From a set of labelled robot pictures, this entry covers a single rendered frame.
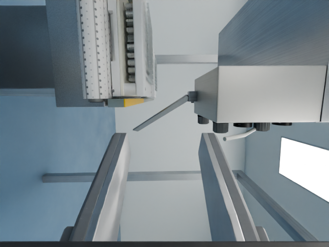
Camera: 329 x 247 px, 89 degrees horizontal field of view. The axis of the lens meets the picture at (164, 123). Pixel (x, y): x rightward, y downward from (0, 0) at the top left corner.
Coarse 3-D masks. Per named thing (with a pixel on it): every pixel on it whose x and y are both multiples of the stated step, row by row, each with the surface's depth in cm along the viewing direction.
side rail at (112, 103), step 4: (108, 100) 32; (112, 100) 32; (116, 100) 32; (120, 100) 32; (144, 100) 72; (148, 100) 93; (108, 104) 32; (112, 104) 32; (116, 104) 32; (120, 104) 32
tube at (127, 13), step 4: (124, 12) 37; (128, 12) 37; (132, 12) 37; (144, 12) 37; (148, 12) 37; (124, 16) 38; (128, 16) 38; (132, 16) 38; (144, 16) 38; (148, 16) 38
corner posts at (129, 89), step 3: (126, 84) 37; (129, 84) 37; (132, 84) 37; (135, 84) 37; (123, 87) 36; (126, 87) 36; (129, 87) 36; (132, 87) 36; (135, 87) 36; (126, 90) 37; (129, 90) 37; (132, 90) 37; (135, 90) 37; (126, 93) 37; (129, 93) 37; (132, 93) 37; (135, 93) 37
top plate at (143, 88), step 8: (136, 0) 34; (144, 0) 39; (136, 8) 34; (136, 16) 34; (136, 24) 34; (136, 32) 35; (144, 32) 38; (136, 40) 35; (144, 40) 38; (136, 48) 35; (144, 48) 38; (136, 56) 35; (144, 56) 37; (136, 64) 35; (144, 64) 37; (136, 72) 36; (144, 72) 37; (136, 80) 36; (144, 80) 37; (136, 88) 36; (144, 88) 37; (144, 96) 40
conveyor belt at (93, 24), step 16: (80, 0) 30; (96, 0) 30; (80, 16) 30; (96, 16) 30; (80, 32) 30; (96, 32) 31; (80, 48) 31; (96, 48) 31; (80, 64) 32; (96, 64) 31; (96, 80) 32; (96, 96) 32; (112, 96) 37
